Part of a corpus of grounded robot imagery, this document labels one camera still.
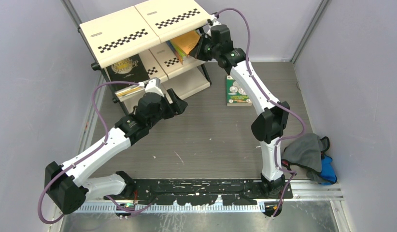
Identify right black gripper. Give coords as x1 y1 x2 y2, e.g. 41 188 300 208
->
188 34 219 62

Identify orange spine book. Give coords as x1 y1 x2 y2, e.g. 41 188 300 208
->
171 30 200 55

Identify yellow book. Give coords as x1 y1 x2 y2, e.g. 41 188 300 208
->
115 84 145 102

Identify black Moon Sixpence book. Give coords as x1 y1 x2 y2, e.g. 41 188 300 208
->
105 54 149 83

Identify dark green spine book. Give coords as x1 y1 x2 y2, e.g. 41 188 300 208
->
226 75 252 106

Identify cream three-tier shelf rack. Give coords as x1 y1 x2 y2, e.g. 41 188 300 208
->
78 0 211 114

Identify light green spine book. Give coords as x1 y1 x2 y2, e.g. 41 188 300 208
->
167 40 188 63

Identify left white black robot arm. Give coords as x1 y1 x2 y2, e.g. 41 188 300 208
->
45 89 188 215

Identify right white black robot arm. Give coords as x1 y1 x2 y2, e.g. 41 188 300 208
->
190 24 289 199

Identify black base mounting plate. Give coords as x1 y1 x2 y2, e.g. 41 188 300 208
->
104 179 293 217

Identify red black scissors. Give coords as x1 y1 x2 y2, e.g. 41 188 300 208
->
281 160 297 176

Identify grey cloth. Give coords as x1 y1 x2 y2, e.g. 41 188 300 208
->
281 133 330 183

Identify blue cloth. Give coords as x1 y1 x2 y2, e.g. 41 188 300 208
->
320 155 338 185

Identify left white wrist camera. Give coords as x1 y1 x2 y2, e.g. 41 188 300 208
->
138 77 165 97

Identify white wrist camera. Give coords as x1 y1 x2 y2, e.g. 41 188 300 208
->
207 14 221 28
138 77 165 97

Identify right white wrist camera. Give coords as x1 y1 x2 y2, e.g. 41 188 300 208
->
207 14 221 28

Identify aluminium rail frame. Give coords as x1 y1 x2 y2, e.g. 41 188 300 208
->
50 179 351 232

